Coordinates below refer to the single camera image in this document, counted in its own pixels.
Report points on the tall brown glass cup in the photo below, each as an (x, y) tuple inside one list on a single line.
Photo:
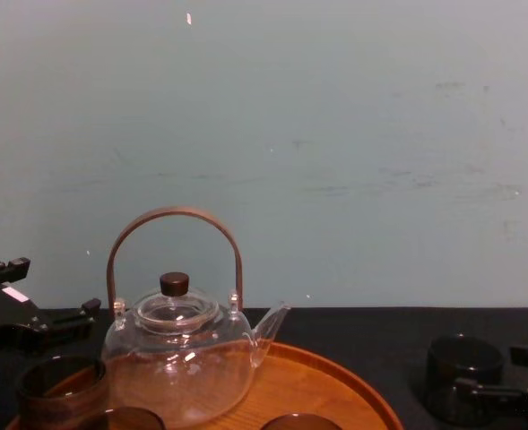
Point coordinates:
[(62, 398)]

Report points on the round wooden tray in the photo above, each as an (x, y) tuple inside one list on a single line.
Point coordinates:
[(317, 385)]

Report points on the dark glass cup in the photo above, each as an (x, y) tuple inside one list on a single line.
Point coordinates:
[(463, 358)]

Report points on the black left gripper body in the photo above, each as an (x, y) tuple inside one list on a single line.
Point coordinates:
[(8, 318)]

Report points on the black table cloth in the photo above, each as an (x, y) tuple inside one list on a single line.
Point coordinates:
[(362, 327)]

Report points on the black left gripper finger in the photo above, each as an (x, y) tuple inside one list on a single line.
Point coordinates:
[(73, 324), (8, 271)]

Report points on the glass lid with dark knob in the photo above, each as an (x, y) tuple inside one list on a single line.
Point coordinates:
[(174, 283)]

